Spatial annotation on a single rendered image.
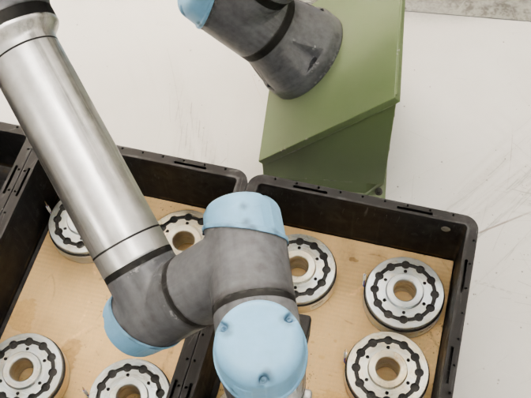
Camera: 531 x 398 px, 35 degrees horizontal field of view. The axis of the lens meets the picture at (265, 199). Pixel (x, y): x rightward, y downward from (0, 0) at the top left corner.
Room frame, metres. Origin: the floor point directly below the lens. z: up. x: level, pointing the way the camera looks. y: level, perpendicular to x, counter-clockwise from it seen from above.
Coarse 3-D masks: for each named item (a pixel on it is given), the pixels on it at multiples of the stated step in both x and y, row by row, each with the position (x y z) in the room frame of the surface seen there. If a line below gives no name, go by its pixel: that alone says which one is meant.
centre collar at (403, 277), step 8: (392, 280) 0.44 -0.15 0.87; (400, 280) 0.44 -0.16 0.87; (408, 280) 0.44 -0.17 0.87; (416, 280) 0.44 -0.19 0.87; (392, 288) 0.43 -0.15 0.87; (416, 288) 0.42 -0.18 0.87; (392, 296) 0.42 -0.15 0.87; (416, 296) 0.41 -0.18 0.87; (392, 304) 0.41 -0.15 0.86; (400, 304) 0.40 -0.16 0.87; (408, 304) 0.40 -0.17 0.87; (416, 304) 0.40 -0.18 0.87
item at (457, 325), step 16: (256, 176) 0.58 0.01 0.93; (272, 176) 0.57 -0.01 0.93; (256, 192) 0.55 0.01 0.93; (304, 192) 0.55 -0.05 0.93; (320, 192) 0.55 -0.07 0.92; (336, 192) 0.54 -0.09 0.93; (384, 208) 0.51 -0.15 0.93; (400, 208) 0.51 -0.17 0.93; (416, 208) 0.51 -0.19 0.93; (432, 208) 0.50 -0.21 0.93; (464, 224) 0.48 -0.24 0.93; (464, 256) 0.43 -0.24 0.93; (464, 272) 0.42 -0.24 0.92; (464, 288) 0.39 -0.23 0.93; (464, 304) 0.37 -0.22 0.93; (464, 320) 0.35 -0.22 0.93; (208, 336) 0.36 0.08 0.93; (448, 352) 0.31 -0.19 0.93; (192, 368) 0.32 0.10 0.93; (448, 368) 0.30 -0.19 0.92; (192, 384) 0.31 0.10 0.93; (448, 384) 0.28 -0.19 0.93
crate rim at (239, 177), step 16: (32, 160) 0.63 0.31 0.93; (144, 160) 0.62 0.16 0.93; (160, 160) 0.61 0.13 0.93; (176, 160) 0.61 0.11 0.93; (192, 160) 0.61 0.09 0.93; (224, 176) 0.58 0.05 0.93; (240, 176) 0.58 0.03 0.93; (16, 192) 0.59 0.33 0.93; (16, 208) 0.56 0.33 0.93; (0, 224) 0.54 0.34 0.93; (0, 240) 0.52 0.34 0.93; (192, 336) 0.36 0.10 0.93; (192, 352) 0.34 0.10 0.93; (176, 368) 0.33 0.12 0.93; (176, 384) 0.31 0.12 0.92
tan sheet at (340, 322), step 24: (336, 240) 0.52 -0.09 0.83; (336, 264) 0.49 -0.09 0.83; (360, 264) 0.48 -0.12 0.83; (432, 264) 0.47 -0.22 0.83; (336, 288) 0.45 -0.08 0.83; (360, 288) 0.45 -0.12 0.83; (312, 312) 0.42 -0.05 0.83; (336, 312) 0.42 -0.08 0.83; (360, 312) 0.41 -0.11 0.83; (312, 336) 0.39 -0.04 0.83; (336, 336) 0.38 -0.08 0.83; (360, 336) 0.38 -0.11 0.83; (432, 336) 0.37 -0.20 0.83; (312, 360) 0.35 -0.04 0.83; (336, 360) 0.35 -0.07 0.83; (432, 360) 0.34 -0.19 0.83; (312, 384) 0.32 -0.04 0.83; (336, 384) 0.32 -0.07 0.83; (432, 384) 0.31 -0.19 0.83
